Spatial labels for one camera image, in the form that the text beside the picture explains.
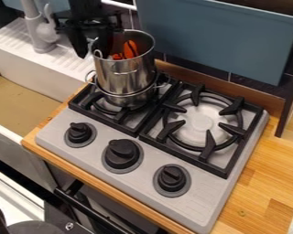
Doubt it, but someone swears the orange toy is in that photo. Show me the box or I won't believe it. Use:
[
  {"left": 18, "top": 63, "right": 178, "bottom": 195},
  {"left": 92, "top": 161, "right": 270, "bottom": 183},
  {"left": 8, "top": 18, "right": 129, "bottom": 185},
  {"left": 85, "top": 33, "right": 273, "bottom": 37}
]
[{"left": 111, "top": 39, "right": 141, "bottom": 61}]

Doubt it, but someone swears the tap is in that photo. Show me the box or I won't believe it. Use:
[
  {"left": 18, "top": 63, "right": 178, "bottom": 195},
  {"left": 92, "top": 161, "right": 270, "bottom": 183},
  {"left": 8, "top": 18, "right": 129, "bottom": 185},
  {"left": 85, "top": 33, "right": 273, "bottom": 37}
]
[{"left": 19, "top": 0, "right": 60, "bottom": 55}]

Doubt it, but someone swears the tall silver pot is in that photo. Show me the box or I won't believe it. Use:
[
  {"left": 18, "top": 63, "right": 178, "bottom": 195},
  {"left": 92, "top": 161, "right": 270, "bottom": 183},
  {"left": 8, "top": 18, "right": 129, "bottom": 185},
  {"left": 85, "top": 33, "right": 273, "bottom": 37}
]
[{"left": 89, "top": 28, "right": 159, "bottom": 94}]

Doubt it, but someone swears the toy sink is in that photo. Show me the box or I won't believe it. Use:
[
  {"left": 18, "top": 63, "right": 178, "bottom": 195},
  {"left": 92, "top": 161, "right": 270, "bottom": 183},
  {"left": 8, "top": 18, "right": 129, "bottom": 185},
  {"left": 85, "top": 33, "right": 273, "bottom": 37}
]
[{"left": 0, "top": 17, "right": 98, "bottom": 144}]

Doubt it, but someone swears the toy stove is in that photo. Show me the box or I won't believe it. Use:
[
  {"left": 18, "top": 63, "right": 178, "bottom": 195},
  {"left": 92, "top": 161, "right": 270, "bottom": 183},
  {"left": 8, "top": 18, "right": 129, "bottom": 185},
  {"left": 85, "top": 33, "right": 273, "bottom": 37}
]
[{"left": 34, "top": 71, "right": 272, "bottom": 234}]

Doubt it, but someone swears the short silver pot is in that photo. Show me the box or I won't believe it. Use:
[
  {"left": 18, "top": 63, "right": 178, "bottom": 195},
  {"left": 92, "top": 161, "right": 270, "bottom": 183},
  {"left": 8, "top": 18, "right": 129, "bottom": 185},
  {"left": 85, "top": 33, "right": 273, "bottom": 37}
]
[{"left": 83, "top": 69, "right": 171, "bottom": 110}]

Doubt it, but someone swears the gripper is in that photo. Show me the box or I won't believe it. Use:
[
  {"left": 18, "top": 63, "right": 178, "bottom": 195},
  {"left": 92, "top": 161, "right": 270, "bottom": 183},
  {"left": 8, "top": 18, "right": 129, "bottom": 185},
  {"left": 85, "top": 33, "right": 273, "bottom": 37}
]
[{"left": 52, "top": 11, "right": 125, "bottom": 59}]

